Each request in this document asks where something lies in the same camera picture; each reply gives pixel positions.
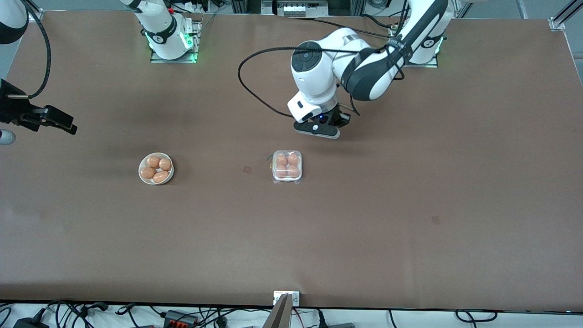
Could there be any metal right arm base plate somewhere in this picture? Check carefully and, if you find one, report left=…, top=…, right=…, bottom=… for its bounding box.
left=150, top=19, right=202, bottom=64

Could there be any grey electrical control box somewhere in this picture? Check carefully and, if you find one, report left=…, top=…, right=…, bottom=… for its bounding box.
left=261, top=0, right=329, bottom=18

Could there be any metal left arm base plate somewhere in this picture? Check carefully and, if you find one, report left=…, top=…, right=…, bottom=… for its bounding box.
left=401, top=39, right=439, bottom=68

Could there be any white round bowl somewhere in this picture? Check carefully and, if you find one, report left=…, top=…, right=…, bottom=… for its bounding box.
left=138, top=152, right=174, bottom=185

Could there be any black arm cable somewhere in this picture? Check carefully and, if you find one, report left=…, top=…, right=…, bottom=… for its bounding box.
left=237, top=45, right=410, bottom=120
left=20, top=0, right=52, bottom=99

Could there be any clear plastic egg box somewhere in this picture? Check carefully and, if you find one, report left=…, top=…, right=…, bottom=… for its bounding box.
left=271, top=150, right=304, bottom=185

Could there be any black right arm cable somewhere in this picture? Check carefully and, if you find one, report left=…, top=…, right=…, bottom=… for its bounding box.
left=20, top=0, right=52, bottom=99

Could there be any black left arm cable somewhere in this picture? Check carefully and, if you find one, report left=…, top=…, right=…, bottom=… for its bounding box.
left=237, top=45, right=410, bottom=120

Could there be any long black table cable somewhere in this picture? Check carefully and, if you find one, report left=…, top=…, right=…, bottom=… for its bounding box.
left=285, top=16, right=397, bottom=39

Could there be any black orange connector block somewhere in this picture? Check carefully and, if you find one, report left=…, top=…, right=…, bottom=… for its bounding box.
left=163, top=310, right=199, bottom=327

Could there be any black looped floor cable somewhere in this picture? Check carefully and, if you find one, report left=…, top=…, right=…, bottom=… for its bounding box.
left=455, top=309, right=498, bottom=323

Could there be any tangled black floor cable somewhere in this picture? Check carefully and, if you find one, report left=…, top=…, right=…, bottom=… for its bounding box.
left=45, top=299, right=110, bottom=320

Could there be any black power adapter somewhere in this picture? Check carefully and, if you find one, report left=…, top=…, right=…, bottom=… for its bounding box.
left=13, top=316, right=50, bottom=328

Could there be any silver table edge bracket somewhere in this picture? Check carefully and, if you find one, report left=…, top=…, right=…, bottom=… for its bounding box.
left=273, top=291, right=301, bottom=307

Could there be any grey camera mount beam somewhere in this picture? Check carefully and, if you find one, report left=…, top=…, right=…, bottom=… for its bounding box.
left=262, top=294, right=295, bottom=328

